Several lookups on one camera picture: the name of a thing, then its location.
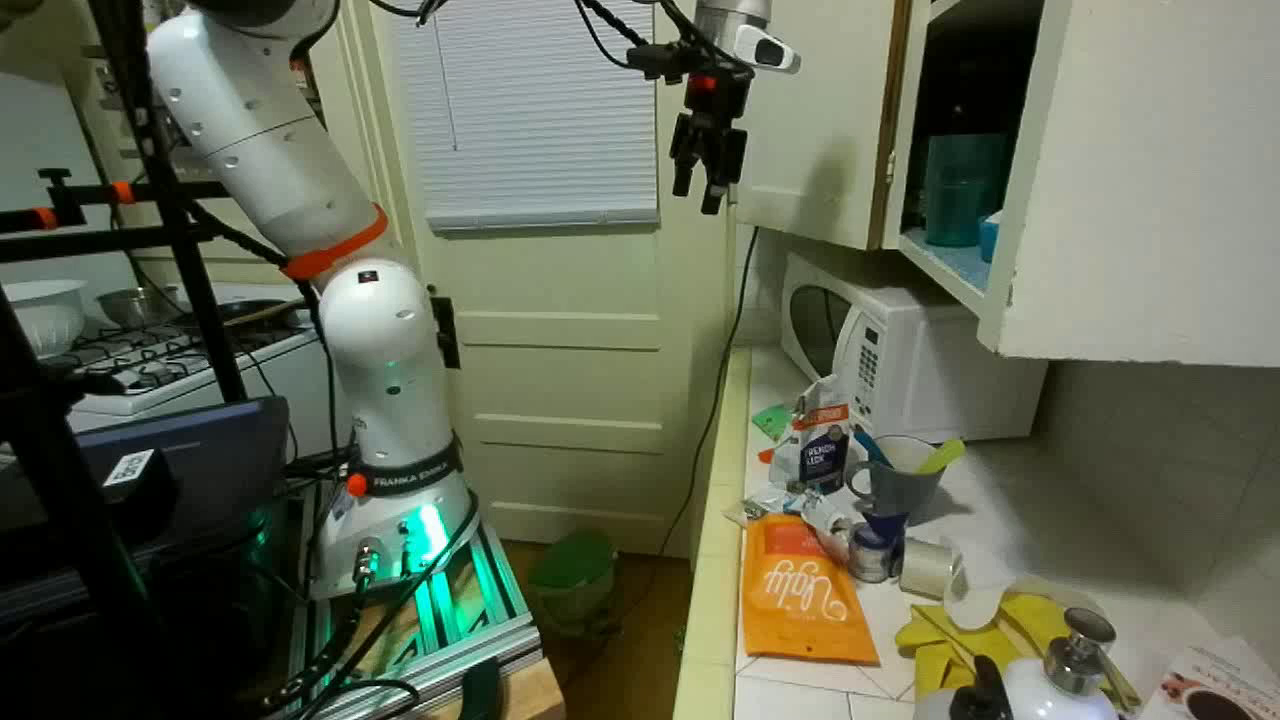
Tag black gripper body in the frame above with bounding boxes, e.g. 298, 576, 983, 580
664, 60, 759, 178

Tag white blue printed bag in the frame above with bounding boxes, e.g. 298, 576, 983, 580
745, 482, 873, 541

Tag orange plastic bag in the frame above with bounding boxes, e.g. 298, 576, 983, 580
739, 512, 884, 669

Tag white window blind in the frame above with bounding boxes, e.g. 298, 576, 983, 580
382, 0, 664, 241

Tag green sponge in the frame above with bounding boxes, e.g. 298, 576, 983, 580
747, 402, 796, 445

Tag teal plastic cup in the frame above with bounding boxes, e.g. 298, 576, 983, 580
919, 132, 1005, 253

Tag cream panel door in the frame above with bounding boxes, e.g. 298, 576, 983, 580
347, 0, 753, 561

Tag white microwave oven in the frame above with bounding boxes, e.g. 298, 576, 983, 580
776, 253, 1050, 445

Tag gray cup with utensils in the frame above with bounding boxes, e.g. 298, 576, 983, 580
850, 430, 969, 525

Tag green bucket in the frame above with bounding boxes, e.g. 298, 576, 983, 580
522, 530, 622, 639

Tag white round lid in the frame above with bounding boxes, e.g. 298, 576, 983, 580
943, 576, 1018, 632

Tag yellow rubber gloves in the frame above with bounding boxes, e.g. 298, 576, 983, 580
890, 589, 1072, 697

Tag white gas stove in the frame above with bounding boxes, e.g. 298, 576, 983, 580
56, 297, 332, 438

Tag black pump orange soap bottle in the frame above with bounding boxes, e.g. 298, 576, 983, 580
943, 654, 1017, 720

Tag white pump soap bottle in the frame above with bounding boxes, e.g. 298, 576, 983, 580
1005, 604, 1128, 720

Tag white pot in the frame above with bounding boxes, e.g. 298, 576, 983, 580
0, 275, 94, 362

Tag magazine with red print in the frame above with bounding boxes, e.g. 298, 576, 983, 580
1130, 635, 1280, 720

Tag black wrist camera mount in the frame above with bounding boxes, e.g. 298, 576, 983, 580
622, 37, 756, 84

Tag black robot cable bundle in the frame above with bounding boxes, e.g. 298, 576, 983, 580
571, 0, 710, 71

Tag black power cord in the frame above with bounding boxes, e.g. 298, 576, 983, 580
657, 226, 767, 561

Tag white wall cabinet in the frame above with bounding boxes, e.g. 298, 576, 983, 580
727, 0, 1072, 320

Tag black camera stand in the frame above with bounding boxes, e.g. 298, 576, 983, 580
0, 0, 255, 411

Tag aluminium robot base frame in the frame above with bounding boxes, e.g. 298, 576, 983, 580
284, 512, 552, 720

